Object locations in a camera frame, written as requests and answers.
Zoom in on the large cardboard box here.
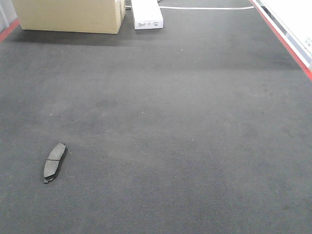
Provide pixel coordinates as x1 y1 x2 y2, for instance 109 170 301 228
12 0 125 34

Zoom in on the grey brake pad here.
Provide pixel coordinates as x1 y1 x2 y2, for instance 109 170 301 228
43 143 68 184

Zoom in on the white flat box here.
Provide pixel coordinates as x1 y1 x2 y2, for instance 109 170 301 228
131 0 163 30

